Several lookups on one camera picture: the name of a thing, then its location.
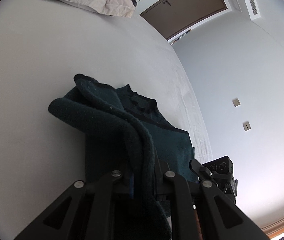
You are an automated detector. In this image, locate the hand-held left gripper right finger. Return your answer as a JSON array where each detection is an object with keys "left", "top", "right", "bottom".
[{"left": 154, "top": 155, "right": 270, "bottom": 240}]

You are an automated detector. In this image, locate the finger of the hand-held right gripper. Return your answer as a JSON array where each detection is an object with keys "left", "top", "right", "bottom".
[{"left": 189, "top": 159, "right": 219, "bottom": 181}]

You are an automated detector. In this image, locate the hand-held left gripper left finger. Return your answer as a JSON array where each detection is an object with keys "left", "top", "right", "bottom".
[{"left": 14, "top": 164, "right": 135, "bottom": 240}]

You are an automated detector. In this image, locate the dark green knit sweater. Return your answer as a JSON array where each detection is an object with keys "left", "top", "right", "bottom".
[{"left": 48, "top": 74, "right": 199, "bottom": 240}]

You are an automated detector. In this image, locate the thin striped pole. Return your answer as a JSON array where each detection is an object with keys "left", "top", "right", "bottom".
[{"left": 168, "top": 29, "right": 192, "bottom": 45}]

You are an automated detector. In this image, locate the white sheeted bed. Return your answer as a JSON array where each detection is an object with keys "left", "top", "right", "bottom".
[{"left": 0, "top": 0, "right": 214, "bottom": 232}]

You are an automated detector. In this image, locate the brown wooden door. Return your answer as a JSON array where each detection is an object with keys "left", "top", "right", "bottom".
[{"left": 140, "top": 0, "right": 229, "bottom": 41}]

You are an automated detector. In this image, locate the white ceiling air vent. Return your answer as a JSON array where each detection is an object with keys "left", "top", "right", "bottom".
[{"left": 234, "top": 0, "right": 260, "bottom": 22}]

